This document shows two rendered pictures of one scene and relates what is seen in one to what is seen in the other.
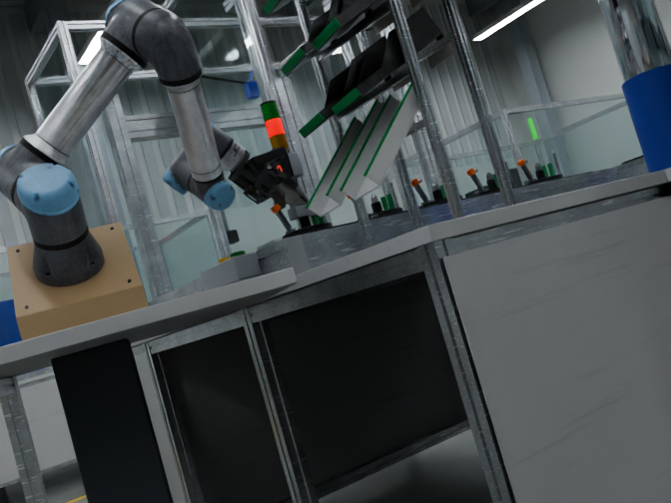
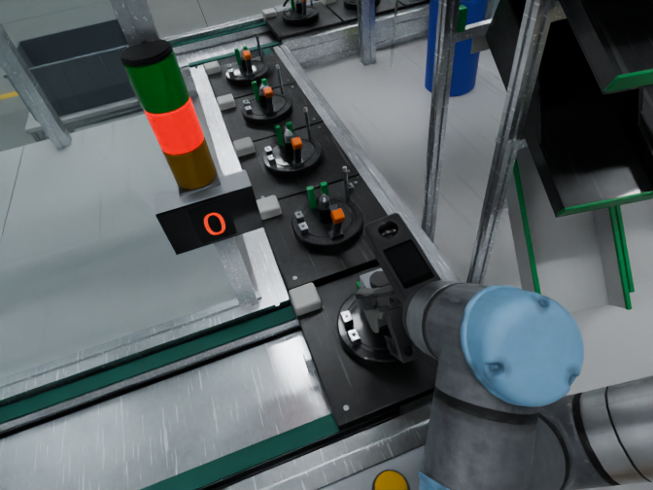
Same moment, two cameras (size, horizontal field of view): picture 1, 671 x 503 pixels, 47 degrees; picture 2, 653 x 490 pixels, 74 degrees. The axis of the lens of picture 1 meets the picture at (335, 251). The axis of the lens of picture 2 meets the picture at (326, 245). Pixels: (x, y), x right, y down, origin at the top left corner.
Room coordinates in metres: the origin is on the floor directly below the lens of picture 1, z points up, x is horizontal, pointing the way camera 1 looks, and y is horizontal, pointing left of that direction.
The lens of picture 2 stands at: (2.02, 0.43, 1.58)
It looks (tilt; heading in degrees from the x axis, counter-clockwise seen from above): 47 degrees down; 292
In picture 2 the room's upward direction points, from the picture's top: 9 degrees counter-clockwise
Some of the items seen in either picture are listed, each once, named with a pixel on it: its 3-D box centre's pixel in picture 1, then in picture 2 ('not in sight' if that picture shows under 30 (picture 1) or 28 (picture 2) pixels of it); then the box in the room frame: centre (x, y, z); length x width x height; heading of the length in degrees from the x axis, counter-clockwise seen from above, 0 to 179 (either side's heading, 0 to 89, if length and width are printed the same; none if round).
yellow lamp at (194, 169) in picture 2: (279, 144); (189, 159); (2.32, 0.07, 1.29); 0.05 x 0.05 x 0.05
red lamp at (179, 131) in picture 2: (275, 128); (175, 122); (2.32, 0.07, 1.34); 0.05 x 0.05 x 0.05
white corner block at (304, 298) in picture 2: not in sight; (305, 301); (2.23, 0.03, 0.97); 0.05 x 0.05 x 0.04; 35
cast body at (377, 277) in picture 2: (303, 204); (377, 288); (2.10, 0.05, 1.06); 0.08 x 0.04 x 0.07; 125
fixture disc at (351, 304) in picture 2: (308, 233); (381, 324); (2.10, 0.06, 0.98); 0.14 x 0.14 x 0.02
